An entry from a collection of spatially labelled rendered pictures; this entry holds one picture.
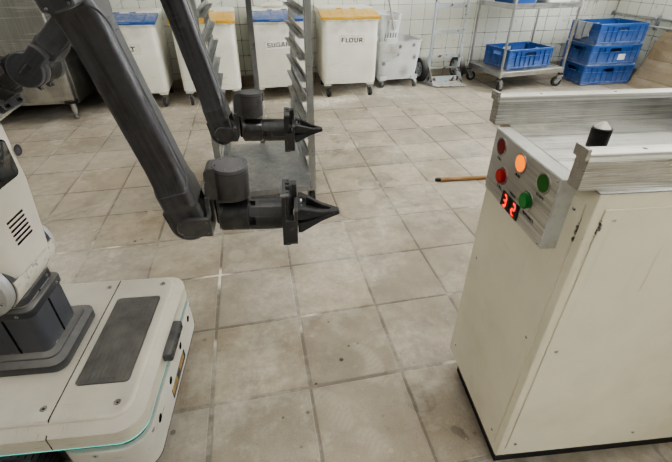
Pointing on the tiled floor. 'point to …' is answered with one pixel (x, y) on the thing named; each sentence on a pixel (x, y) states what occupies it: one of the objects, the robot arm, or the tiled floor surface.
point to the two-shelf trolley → (532, 33)
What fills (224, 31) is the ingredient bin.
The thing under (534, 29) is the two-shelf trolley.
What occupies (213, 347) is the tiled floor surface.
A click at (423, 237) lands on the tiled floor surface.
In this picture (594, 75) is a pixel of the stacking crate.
